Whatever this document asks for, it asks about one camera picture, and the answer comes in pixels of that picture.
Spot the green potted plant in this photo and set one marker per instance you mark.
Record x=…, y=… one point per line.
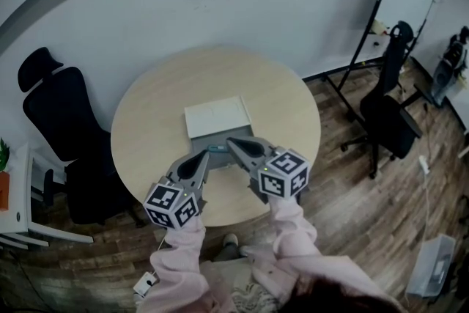
x=3, y=155

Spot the slim black office chair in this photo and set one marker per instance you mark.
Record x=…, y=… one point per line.
x=388, y=110

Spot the white desk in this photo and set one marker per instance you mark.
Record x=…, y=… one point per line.
x=33, y=209

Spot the white power strip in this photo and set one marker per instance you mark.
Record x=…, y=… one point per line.
x=146, y=283
x=423, y=163

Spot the person's grey shoe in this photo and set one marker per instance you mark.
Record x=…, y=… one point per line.
x=230, y=240

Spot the person's right forearm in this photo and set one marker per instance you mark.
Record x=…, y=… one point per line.
x=289, y=227

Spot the wide black high-back office chair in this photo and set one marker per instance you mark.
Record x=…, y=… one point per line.
x=69, y=128

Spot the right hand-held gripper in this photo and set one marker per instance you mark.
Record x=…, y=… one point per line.
x=284, y=176

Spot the person's torso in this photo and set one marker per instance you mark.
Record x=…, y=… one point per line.
x=242, y=286

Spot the person's left forearm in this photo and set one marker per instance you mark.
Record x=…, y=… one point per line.
x=179, y=260

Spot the white and grey box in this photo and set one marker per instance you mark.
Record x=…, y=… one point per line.
x=216, y=117

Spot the clear plastic bin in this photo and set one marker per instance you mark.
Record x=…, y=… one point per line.
x=432, y=267

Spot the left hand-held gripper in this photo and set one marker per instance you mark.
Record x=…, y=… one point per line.
x=172, y=205

